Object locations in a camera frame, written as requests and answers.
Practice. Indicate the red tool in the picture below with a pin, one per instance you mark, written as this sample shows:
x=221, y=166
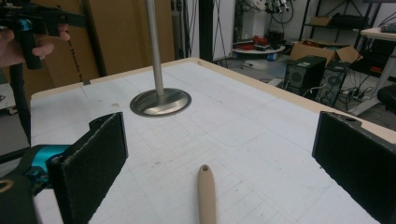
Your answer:
x=260, y=39

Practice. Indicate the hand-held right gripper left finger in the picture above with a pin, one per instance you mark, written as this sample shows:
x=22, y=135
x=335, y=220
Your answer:
x=93, y=161

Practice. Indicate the black chair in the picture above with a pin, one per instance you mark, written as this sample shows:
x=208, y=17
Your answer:
x=387, y=96

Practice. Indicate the black stand pole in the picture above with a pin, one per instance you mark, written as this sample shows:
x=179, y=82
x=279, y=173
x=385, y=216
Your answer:
x=21, y=102

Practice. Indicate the small black computer tower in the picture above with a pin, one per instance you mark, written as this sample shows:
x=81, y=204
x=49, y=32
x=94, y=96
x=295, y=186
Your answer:
x=334, y=81

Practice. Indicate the large black computer tower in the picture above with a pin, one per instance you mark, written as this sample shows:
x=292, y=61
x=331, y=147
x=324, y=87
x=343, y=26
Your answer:
x=303, y=76

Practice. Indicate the round white platform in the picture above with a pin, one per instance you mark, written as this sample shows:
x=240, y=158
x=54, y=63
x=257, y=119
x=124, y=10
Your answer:
x=258, y=51

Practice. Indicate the white side table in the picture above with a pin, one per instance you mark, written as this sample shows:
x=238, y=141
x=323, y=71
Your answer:
x=378, y=34

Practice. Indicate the black shelf rack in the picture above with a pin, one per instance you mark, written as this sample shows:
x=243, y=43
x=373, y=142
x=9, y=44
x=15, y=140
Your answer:
x=342, y=21

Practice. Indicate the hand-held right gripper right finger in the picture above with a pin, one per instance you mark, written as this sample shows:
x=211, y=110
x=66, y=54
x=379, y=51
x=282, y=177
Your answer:
x=355, y=155

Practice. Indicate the brown cardboard panel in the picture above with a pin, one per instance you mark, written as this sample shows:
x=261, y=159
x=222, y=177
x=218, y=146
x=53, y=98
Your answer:
x=124, y=34

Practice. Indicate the metal stand with round base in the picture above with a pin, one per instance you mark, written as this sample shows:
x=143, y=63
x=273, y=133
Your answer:
x=160, y=101

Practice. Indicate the open cardboard box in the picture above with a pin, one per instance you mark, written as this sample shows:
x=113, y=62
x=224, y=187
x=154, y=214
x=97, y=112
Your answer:
x=314, y=49

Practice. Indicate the thin black tripod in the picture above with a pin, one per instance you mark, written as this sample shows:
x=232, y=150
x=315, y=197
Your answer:
x=221, y=31

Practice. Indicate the black pillar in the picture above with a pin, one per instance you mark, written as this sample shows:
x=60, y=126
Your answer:
x=206, y=29

